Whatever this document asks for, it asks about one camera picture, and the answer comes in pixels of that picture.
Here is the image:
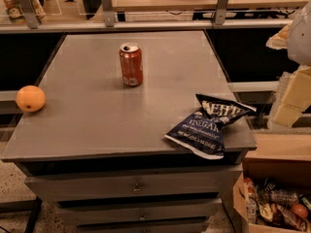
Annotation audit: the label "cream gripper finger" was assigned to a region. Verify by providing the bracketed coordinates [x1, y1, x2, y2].
[268, 67, 311, 128]
[265, 23, 292, 50]

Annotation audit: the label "red apple in box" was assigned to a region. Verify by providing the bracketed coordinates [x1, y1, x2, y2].
[290, 203, 308, 218]

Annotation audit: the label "top drawer handle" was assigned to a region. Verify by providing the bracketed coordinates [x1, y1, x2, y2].
[132, 183, 142, 194]

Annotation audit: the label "grey drawer cabinet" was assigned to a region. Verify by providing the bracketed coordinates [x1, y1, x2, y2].
[2, 31, 257, 233]

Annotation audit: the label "snack packets in box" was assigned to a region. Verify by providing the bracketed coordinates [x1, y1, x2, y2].
[243, 177, 311, 233]

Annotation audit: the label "drawer handle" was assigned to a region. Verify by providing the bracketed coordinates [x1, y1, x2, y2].
[132, 183, 142, 194]
[139, 213, 146, 220]

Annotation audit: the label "grey metal railing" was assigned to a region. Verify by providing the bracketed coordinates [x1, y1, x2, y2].
[0, 0, 311, 34]

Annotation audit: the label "orange fruit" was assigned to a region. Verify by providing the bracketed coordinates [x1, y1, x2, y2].
[16, 85, 46, 112]

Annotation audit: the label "cardboard box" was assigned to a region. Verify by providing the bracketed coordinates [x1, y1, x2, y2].
[233, 158, 311, 233]

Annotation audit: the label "middle drawer handle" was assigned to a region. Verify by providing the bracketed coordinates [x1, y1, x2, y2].
[139, 213, 146, 220]

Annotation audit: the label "orange soda can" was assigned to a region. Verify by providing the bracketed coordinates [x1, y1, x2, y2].
[119, 43, 143, 86]

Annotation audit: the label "colourful snack bag background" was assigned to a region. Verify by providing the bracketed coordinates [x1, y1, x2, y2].
[0, 0, 46, 23]

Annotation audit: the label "blue chip bag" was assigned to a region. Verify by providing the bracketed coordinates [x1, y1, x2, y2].
[165, 94, 257, 160]

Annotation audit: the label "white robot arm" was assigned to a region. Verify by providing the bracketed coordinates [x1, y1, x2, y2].
[266, 1, 311, 128]

